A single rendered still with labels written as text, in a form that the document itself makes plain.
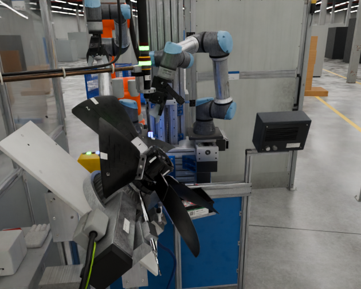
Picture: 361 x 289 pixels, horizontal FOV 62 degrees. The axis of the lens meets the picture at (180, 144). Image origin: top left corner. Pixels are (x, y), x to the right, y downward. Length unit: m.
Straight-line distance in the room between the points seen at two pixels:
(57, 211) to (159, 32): 1.33
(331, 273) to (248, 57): 1.96
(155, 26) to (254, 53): 1.30
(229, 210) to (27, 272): 1.08
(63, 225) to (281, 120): 1.13
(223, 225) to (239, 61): 1.72
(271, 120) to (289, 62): 1.66
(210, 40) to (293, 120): 0.62
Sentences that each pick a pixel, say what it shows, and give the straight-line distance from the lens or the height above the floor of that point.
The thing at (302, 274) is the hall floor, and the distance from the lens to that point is 2.54.
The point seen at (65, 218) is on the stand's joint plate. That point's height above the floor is 1.05.
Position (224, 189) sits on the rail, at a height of 0.83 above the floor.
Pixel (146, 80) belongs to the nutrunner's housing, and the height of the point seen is 1.50.
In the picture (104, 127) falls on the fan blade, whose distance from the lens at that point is 0.88.
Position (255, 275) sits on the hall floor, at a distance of 2.45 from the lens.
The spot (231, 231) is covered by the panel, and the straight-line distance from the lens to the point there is 1.91.
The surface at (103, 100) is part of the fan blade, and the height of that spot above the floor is 1.42.
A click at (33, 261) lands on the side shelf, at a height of 0.86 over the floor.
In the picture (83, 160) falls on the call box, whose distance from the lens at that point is 1.60.
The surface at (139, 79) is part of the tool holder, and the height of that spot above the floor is 1.50.
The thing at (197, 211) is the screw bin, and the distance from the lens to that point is 1.50.
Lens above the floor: 1.64
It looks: 20 degrees down
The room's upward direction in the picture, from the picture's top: 1 degrees counter-clockwise
